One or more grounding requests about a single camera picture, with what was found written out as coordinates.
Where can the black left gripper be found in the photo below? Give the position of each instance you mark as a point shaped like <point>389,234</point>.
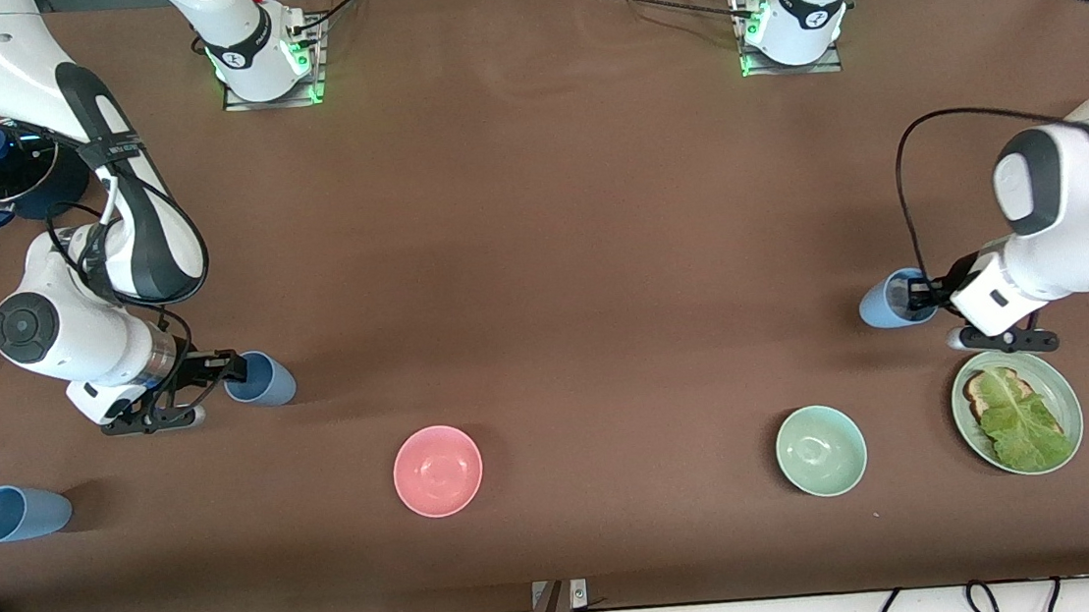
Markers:
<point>949,285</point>

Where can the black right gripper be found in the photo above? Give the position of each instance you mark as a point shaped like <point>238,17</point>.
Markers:
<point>187,370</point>

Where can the short blue cup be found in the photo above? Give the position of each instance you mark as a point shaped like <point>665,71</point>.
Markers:
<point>875,309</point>
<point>275,384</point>

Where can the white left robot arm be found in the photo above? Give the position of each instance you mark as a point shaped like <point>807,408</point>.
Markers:
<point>1077,200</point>

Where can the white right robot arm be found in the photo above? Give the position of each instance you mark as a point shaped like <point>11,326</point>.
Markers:
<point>64,338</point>

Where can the toast slice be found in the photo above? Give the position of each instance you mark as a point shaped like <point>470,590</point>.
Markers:
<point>984,396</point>

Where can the green lettuce leaf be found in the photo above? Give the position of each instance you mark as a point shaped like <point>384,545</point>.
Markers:
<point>1023,427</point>

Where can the mint green plate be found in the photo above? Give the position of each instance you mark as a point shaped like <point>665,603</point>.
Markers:
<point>1065,398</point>

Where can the mint green bowl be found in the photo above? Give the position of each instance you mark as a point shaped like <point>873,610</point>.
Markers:
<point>821,451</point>

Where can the tall blue cup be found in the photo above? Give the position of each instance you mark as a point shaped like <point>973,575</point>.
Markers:
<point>40,513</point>

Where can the pink bowl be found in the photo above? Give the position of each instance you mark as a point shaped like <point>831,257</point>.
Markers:
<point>438,471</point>

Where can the brown table mat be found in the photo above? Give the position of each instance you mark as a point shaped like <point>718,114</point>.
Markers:
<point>539,247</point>

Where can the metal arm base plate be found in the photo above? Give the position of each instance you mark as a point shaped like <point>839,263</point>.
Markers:
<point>834,62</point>
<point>319,69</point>

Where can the small metal bracket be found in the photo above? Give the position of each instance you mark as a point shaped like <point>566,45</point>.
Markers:
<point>580,594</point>

